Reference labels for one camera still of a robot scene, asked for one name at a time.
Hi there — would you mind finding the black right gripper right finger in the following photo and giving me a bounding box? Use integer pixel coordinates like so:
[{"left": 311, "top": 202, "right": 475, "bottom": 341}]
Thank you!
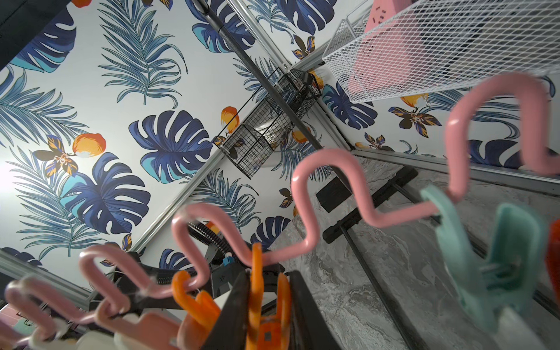
[{"left": 288, "top": 271, "right": 341, "bottom": 350}]

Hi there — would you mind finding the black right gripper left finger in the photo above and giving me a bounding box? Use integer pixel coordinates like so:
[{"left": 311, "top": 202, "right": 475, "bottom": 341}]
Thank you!
[{"left": 201, "top": 271, "right": 250, "bottom": 350}]

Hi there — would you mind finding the pink clip hanger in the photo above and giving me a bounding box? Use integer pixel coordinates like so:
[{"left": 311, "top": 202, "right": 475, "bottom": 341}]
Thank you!
[{"left": 0, "top": 71, "right": 560, "bottom": 350}]

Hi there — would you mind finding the black garment rack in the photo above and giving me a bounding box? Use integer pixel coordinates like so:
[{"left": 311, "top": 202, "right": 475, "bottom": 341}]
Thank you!
[{"left": 192, "top": 0, "right": 560, "bottom": 350}]

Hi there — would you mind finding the small black box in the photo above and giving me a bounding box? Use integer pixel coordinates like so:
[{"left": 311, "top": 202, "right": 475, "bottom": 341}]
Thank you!
[{"left": 316, "top": 177, "right": 351, "bottom": 213}]

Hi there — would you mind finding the pink triangle item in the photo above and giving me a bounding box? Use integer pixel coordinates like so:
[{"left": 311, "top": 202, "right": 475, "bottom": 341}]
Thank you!
[{"left": 349, "top": 1, "right": 421, "bottom": 98}]

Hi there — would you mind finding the black wire basket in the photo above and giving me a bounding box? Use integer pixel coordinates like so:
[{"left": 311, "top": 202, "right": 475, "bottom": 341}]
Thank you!
[{"left": 212, "top": 68, "right": 319, "bottom": 178}]

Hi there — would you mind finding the clear wall shelf basket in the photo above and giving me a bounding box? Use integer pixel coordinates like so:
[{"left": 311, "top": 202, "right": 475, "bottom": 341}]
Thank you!
[{"left": 322, "top": 1, "right": 559, "bottom": 102}]

